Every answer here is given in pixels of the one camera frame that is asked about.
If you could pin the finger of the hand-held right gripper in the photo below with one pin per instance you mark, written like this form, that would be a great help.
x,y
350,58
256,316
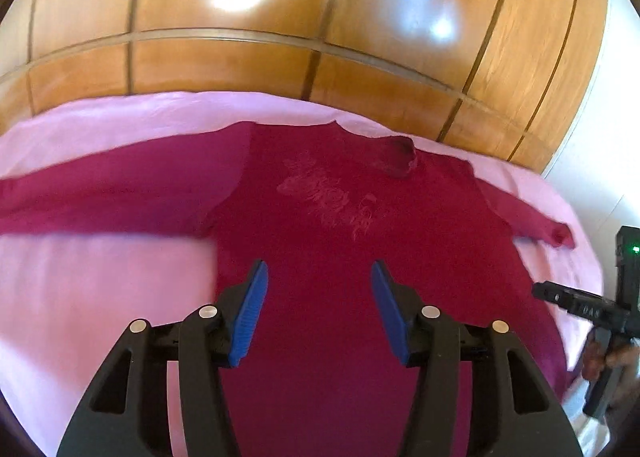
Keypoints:
x,y
565,296

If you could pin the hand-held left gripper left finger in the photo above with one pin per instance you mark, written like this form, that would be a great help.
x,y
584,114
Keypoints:
x,y
249,317

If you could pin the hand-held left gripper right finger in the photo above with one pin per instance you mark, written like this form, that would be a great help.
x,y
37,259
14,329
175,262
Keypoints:
x,y
389,317

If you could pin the red long-sleeve sweater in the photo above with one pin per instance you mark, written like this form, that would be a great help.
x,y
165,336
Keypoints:
x,y
320,247

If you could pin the person's right hand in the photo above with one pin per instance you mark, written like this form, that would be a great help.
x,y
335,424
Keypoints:
x,y
595,357

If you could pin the pink bedsheet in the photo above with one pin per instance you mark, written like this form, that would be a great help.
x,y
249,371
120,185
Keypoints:
x,y
95,297

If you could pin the wooden wardrobe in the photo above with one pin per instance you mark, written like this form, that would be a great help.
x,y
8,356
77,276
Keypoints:
x,y
260,62

